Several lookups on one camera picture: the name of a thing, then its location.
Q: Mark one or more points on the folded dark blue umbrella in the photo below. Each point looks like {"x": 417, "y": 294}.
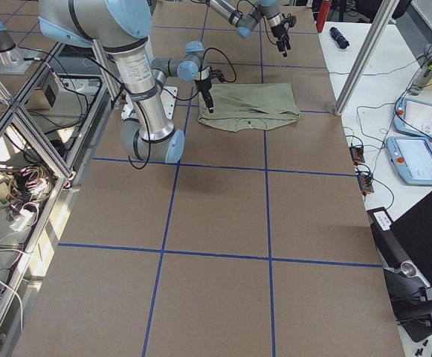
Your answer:
{"x": 339, "y": 38}

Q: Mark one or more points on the lower blue teach pendant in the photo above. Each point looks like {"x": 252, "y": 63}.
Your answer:
{"x": 412, "y": 159}

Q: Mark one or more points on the upper orange black electronics box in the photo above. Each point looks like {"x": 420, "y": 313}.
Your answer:
{"x": 357, "y": 155}

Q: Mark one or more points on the upper blue teach pendant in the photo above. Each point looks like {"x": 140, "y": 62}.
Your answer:
{"x": 413, "y": 117}

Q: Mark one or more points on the aluminium side frame rack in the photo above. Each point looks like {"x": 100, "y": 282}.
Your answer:
{"x": 54, "y": 102}

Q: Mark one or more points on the aluminium frame post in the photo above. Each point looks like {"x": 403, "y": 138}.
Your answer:
{"x": 374, "y": 34}

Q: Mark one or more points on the blue teach pendant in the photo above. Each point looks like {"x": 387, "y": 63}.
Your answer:
{"x": 413, "y": 117}
{"x": 412, "y": 159}

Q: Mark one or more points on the white power adapter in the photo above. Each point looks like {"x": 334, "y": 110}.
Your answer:
{"x": 24, "y": 219}

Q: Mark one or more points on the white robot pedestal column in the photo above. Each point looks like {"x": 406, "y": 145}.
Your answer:
{"x": 168, "y": 98}

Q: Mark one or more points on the lower orange black electronics box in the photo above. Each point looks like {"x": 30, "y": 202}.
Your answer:
{"x": 365, "y": 183}

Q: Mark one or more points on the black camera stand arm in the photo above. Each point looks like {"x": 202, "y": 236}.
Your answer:
{"x": 411, "y": 300}

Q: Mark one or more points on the black box with label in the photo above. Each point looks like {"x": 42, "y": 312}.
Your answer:
{"x": 386, "y": 243}

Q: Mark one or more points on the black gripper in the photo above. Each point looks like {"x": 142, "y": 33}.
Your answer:
{"x": 204, "y": 88}
{"x": 277, "y": 32}

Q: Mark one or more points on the olive green long-sleeve shirt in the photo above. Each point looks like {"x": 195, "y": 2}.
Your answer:
{"x": 238, "y": 107}

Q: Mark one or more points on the orange black electronics box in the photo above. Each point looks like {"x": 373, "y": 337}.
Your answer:
{"x": 357, "y": 155}
{"x": 365, "y": 183}

